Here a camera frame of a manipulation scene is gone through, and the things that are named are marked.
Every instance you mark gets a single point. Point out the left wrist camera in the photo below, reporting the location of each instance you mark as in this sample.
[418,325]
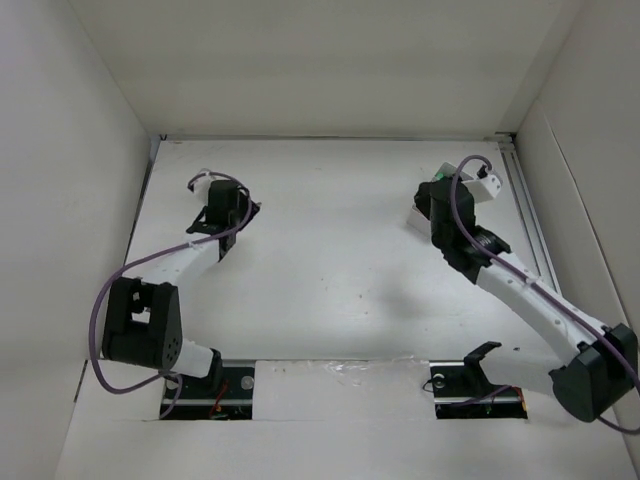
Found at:
[201,180]

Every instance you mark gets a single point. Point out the white divided container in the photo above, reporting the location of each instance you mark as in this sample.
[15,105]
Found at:
[432,203]

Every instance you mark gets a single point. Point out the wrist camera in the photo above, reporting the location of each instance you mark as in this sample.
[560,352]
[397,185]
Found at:
[201,180]
[485,189]

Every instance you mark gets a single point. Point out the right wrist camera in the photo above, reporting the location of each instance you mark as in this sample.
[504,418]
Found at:
[485,189]

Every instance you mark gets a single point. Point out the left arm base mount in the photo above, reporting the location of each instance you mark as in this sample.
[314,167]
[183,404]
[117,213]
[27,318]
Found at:
[230,400]

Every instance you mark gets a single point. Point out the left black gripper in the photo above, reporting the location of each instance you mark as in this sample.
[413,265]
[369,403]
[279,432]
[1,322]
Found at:
[251,214]

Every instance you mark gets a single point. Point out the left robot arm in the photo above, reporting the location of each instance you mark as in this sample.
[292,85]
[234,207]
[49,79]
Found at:
[143,323]

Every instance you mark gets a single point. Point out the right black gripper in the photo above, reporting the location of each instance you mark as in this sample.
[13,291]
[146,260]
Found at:
[422,198]

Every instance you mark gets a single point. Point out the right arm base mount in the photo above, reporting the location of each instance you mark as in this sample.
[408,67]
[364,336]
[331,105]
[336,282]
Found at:
[461,390]

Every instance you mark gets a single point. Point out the aluminium rail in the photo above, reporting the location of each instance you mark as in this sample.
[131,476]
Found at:
[539,257]

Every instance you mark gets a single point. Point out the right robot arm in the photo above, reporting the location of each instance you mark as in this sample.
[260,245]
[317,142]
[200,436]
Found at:
[593,365]

